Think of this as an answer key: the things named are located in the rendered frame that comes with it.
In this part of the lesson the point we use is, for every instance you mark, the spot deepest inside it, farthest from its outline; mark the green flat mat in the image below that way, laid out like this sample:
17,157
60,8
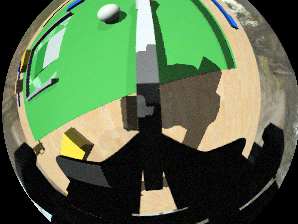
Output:
97,60

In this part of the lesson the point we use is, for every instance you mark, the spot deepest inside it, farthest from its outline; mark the tan cube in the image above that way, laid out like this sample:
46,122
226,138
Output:
19,86

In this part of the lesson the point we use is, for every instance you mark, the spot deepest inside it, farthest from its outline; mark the white golf ball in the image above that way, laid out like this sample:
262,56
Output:
108,13

